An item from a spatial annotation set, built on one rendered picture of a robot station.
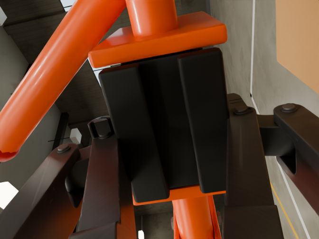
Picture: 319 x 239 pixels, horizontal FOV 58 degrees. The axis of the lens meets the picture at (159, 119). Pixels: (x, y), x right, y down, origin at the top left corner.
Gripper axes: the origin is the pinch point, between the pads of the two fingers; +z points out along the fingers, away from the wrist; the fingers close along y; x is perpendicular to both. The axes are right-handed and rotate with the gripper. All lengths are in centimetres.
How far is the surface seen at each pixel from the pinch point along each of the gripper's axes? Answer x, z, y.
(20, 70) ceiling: -123, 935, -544
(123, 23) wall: -51, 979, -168
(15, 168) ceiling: -370, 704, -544
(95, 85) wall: -258, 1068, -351
